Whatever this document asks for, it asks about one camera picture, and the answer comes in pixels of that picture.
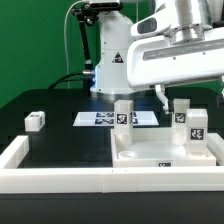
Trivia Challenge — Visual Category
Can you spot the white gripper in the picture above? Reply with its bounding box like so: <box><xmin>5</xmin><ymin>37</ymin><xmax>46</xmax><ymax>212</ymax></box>
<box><xmin>127</xmin><ymin>31</ymin><xmax>224</xmax><ymax>114</ymax></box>

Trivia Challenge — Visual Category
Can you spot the white square table top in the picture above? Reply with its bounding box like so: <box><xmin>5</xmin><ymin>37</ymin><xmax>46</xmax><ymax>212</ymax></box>
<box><xmin>111</xmin><ymin>128</ymin><xmax>216</xmax><ymax>167</ymax></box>

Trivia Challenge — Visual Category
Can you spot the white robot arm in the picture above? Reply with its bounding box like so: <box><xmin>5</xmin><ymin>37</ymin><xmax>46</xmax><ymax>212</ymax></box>
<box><xmin>75</xmin><ymin>0</ymin><xmax>224</xmax><ymax>110</ymax></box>

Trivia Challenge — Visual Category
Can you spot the white sheet with tags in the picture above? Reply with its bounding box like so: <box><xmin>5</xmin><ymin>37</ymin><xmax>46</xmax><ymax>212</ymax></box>
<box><xmin>73</xmin><ymin>111</ymin><xmax>158</xmax><ymax>127</ymax></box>

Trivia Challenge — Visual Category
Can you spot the white U-shaped obstacle fence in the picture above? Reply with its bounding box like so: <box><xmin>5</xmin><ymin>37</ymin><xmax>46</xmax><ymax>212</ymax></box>
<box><xmin>0</xmin><ymin>135</ymin><xmax>224</xmax><ymax>194</ymax></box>

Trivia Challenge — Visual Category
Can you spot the black cable bundle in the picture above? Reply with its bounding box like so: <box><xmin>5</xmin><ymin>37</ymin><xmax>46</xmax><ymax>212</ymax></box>
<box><xmin>48</xmin><ymin>6</ymin><xmax>98</xmax><ymax>90</ymax></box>

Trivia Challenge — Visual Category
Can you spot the white cable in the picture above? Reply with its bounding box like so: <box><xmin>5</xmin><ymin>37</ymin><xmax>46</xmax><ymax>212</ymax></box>
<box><xmin>63</xmin><ymin>0</ymin><xmax>88</xmax><ymax>90</ymax></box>

